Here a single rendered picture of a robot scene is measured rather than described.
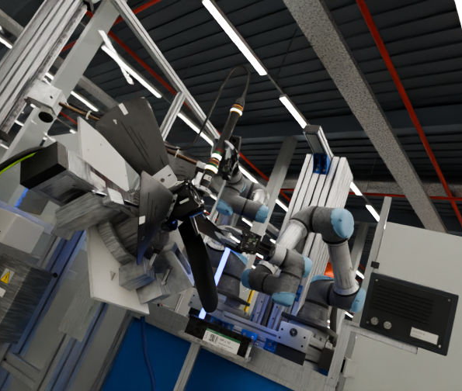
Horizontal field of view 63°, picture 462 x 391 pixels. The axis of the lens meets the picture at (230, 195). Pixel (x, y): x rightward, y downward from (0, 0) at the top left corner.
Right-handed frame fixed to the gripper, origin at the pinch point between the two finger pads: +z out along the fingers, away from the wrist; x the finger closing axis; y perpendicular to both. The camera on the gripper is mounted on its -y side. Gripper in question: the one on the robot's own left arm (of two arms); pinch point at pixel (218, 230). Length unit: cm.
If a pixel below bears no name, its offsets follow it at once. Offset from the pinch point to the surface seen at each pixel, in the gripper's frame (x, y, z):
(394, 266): -37, -112, -138
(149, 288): 26.2, 12.2, 14.4
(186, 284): 21.2, 3.6, 3.5
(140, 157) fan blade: -9.1, 20.2, 32.8
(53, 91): -21, 3, 71
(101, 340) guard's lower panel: 70, -87, 26
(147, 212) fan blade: 6.9, 40.9, 22.6
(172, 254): 13.7, 7.5, 12.0
